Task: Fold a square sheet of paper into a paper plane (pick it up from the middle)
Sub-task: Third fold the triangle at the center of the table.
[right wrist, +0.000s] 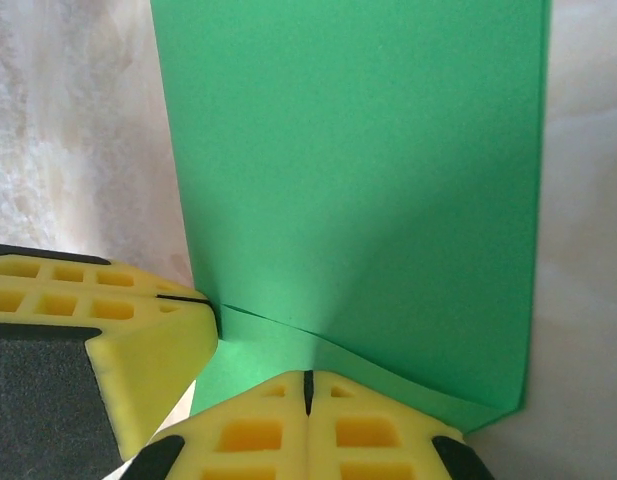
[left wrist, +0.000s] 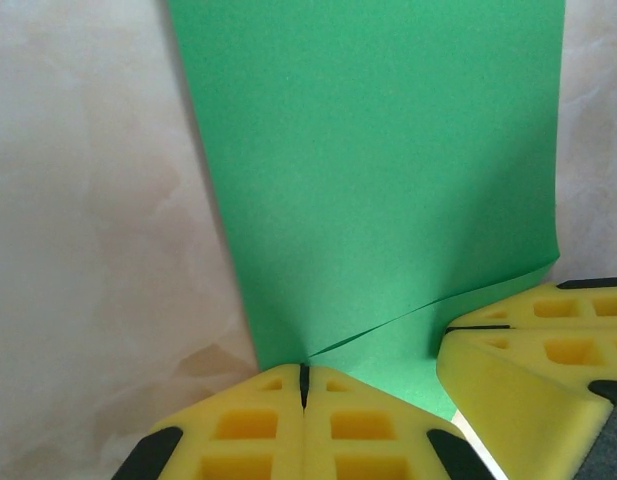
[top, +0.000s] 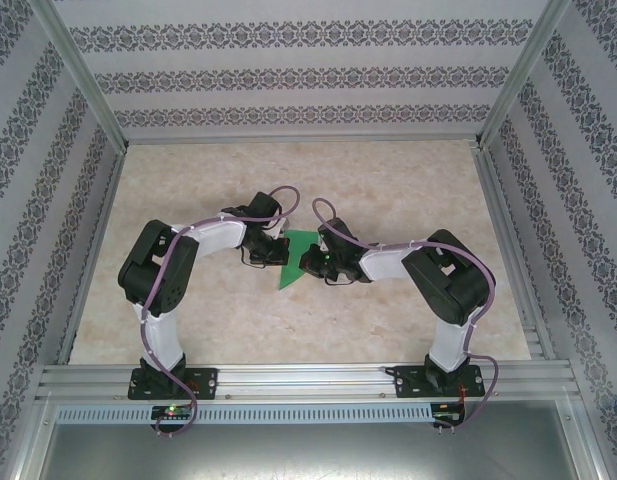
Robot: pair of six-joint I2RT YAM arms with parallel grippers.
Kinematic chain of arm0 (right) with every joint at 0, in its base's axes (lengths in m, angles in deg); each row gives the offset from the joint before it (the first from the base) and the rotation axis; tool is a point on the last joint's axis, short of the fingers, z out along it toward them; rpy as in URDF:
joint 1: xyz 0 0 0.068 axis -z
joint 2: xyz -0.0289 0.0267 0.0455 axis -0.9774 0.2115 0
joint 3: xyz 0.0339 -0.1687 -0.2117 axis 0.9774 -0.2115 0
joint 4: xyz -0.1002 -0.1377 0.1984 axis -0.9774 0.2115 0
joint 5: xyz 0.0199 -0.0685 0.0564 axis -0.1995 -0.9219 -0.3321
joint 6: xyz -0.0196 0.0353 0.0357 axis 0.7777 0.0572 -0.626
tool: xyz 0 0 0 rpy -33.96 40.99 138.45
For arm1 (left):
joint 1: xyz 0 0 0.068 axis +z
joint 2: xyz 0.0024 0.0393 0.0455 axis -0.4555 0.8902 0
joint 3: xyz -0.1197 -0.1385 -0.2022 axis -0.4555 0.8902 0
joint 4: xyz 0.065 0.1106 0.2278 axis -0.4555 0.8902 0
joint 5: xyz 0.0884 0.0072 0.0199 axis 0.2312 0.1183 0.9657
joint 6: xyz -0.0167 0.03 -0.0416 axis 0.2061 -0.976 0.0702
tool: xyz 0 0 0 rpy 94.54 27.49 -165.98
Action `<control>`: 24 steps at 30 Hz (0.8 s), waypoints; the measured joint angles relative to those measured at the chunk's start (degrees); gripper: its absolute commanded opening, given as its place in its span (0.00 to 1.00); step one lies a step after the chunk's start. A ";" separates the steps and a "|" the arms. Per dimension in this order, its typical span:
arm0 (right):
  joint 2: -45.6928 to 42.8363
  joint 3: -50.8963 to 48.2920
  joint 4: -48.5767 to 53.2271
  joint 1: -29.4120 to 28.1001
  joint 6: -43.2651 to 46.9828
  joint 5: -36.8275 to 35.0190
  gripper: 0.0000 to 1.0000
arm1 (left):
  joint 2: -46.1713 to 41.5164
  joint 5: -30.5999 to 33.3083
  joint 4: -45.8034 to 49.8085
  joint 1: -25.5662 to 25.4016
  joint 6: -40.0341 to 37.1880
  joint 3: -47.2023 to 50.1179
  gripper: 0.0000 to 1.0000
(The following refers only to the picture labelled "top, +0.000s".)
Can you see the sheet metal tray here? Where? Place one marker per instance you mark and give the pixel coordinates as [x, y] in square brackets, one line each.
[308, 452]

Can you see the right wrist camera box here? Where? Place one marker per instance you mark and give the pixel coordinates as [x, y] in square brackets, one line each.
[335, 232]

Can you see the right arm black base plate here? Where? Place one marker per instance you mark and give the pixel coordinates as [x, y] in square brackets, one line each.
[408, 382]

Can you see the aluminium mounting rail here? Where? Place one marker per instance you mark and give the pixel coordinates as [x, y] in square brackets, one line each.
[308, 380]

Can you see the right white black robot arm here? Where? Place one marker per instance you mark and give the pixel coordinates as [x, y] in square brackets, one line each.
[450, 345]

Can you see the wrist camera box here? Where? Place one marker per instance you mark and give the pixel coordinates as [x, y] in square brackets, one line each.
[335, 232]
[264, 205]

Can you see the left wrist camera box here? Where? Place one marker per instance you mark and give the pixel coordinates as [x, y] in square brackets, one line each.
[264, 205]

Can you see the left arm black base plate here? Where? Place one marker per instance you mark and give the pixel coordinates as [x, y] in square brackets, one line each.
[205, 382]

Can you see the aluminium frame post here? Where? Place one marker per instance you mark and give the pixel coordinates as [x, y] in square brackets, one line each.
[523, 75]
[83, 75]

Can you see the green paper sheet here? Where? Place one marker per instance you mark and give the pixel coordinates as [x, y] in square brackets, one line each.
[288, 275]

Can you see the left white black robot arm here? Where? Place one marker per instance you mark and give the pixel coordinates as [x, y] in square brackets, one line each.
[163, 330]

